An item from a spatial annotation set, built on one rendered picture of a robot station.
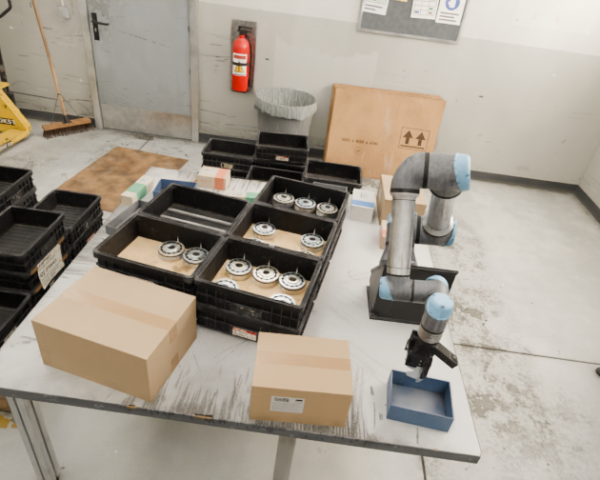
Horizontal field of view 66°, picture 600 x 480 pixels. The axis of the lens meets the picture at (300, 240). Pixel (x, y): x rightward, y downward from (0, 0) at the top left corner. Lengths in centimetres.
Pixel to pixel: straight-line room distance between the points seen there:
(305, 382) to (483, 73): 384
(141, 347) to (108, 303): 23
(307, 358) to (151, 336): 48
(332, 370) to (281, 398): 18
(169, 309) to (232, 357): 29
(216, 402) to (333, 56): 361
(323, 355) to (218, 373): 37
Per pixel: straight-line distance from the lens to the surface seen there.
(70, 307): 166
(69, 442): 245
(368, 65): 464
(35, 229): 286
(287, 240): 205
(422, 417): 162
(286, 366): 148
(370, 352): 180
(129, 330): 154
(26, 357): 183
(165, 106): 503
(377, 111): 458
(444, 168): 151
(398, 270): 153
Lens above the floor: 198
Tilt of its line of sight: 34 degrees down
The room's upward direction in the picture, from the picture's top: 8 degrees clockwise
